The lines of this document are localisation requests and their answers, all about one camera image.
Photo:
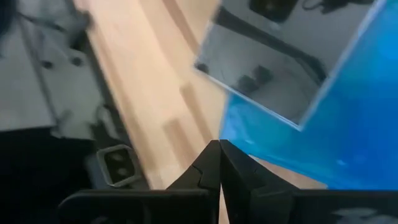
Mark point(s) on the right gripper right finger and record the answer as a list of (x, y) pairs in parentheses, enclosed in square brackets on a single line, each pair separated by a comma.
[(248, 199)]

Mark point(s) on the grey wheeled stand base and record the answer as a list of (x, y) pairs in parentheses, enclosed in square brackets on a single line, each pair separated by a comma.
[(46, 64)]

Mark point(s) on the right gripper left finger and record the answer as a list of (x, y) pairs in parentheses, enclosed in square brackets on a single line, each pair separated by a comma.
[(199, 202)]

